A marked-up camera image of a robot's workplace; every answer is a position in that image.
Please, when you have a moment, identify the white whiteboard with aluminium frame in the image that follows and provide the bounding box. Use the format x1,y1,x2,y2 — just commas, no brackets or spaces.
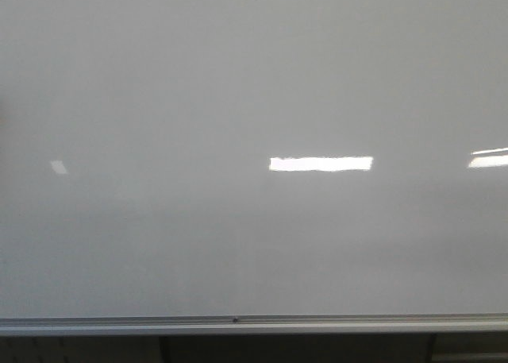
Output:
1,0,507,336

